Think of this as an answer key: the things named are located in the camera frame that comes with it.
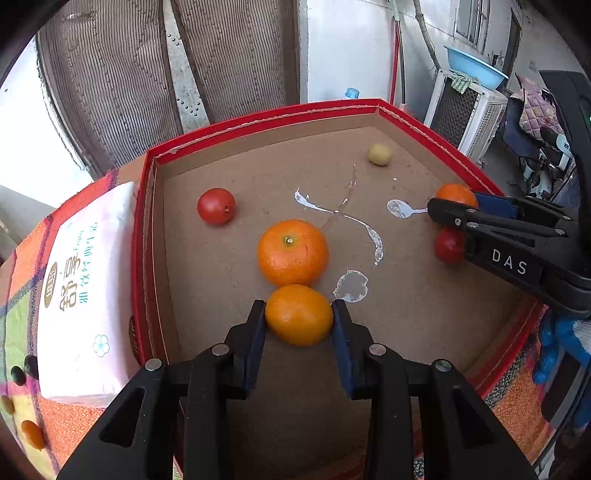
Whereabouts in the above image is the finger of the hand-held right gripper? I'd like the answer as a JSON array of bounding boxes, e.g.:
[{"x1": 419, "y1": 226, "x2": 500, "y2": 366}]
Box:
[
  {"x1": 472, "y1": 191, "x2": 576, "y2": 232},
  {"x1": 427, "y1": 198, "x2": 579, "y2": 289}
]

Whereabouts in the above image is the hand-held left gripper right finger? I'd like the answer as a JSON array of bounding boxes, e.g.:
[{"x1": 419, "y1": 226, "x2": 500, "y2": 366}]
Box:
[{"x1": 330, "y1": 299, "x2": 539, "y2": 480}]

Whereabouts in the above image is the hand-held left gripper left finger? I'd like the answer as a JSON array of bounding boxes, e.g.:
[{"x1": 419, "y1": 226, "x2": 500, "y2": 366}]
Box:
[{"x1": 55, "y1": 299, "x2": 269, "y2": 480}]

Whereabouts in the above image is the small red tomato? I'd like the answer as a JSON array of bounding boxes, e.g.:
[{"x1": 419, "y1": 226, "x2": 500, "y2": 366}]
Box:
[{"x1": 434, "y1": 227, "x2": 466, "y2": 264}]

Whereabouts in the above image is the red cardboard box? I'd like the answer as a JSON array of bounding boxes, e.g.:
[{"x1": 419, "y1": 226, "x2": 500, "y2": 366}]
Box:
[{"x1": 129, "y1": 98, "x2": 552, "y2": 480}]

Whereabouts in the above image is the large navel orange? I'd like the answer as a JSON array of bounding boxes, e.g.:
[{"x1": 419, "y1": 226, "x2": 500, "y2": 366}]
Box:
[{"x1": 257, "y1": 219, "x2": 330, "y2": 287}]

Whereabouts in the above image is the small yellow-green fruit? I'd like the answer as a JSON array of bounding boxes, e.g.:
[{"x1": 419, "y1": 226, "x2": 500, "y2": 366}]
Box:
[{"x1": 368, "y1": 143, "x2": 393, "y2": 166}]

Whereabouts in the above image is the large red tomato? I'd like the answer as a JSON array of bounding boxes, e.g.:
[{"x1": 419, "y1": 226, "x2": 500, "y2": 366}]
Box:
[{"x1": 197, "y1": 187, "x2": 237, "y2": 226}]

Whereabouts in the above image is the person's right hand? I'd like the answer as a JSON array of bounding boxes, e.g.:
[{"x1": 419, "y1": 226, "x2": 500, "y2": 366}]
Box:
[{"x1": 532, "y1": 310, "x2": 591, "y2": 388}]

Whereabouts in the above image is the parked scooter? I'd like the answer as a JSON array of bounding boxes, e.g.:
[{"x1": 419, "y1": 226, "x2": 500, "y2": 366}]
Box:
[{"x1": 516, "y1": 124, "x2": 576, "y2": 200}]

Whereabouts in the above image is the white air conditioner unit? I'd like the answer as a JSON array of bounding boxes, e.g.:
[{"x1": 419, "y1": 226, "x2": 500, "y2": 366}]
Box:
[{"x1": 424, "y1": 69, "x2": 509, "y2": 162}]

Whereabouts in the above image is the purple quilted cover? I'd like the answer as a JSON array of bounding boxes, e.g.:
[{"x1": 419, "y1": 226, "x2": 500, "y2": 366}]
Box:
[{"x1": 518, "y1": 75, "x2": 567, "y2": 139}]

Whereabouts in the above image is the blue plastic basin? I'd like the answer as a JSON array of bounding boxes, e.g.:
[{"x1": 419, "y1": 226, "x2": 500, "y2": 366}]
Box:
[{"x1": 443, "y1": 45, "x2": 509, "y2": 90}]

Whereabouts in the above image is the white tissue pack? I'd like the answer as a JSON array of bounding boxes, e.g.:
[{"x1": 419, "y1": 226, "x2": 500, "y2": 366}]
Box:
[{"x1": 37, "y1": 181, "x2": 141, "y2": 408}]

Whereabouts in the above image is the barred window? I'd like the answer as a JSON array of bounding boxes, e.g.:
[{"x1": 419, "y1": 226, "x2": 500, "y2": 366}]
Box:
[{"x1": 455, "y1": 0, "x2": 493, "y2": 49}]

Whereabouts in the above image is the wooden stick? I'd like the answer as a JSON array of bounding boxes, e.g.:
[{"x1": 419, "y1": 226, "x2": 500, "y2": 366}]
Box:
[{"x1": 413, "y1": 0, "x2": 445, "y2": 71}]

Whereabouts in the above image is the small mandarin orange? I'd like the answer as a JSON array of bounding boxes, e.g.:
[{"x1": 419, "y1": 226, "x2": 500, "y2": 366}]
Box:
[{"x1": 20, "y1": 420, "x2": 45, "y2": 450}]

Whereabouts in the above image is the ribbed metal door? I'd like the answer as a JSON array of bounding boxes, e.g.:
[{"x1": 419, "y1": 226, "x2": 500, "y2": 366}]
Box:
[{"x1": 37, "y1": 0, "x2": 301, "y2": 176}]

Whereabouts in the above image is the red hose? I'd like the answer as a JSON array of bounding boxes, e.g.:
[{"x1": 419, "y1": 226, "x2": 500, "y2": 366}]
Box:
[{"x1": 392, "y1": 18, "x2": 400, "y2": 105}]

